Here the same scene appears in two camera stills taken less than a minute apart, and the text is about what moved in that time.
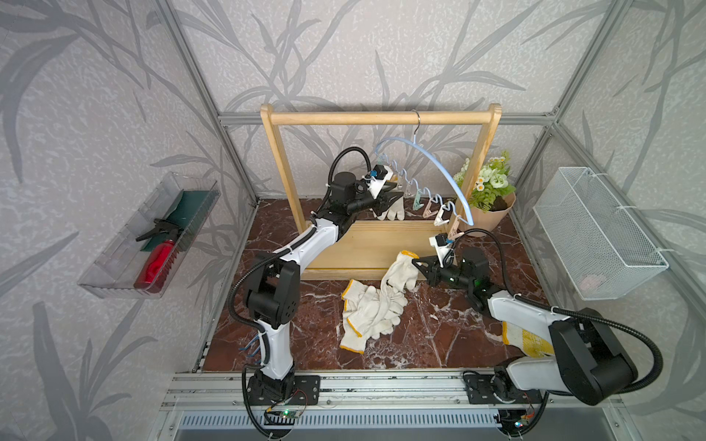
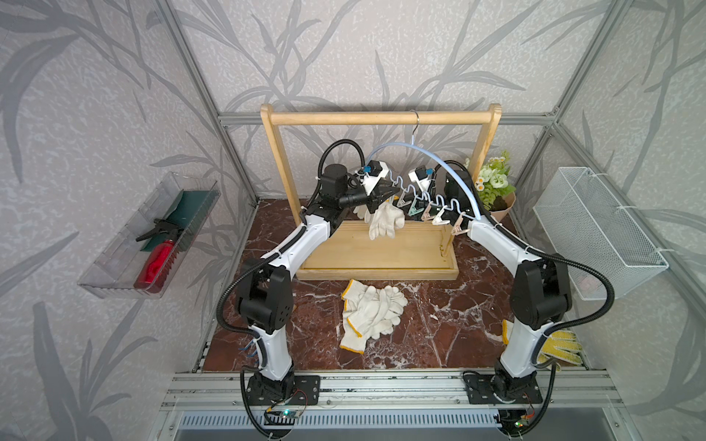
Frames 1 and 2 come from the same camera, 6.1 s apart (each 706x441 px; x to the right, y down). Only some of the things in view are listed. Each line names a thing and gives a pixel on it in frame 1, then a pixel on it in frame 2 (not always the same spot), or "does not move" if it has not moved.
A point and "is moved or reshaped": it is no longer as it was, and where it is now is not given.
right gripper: [433, 272] → [420, 197]
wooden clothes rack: [358, 250] does not move
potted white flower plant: [493, 195] does not move
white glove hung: [396, 209] is moved or reshaped
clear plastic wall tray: [142, 257] does not move
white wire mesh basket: [601, 250] does not move
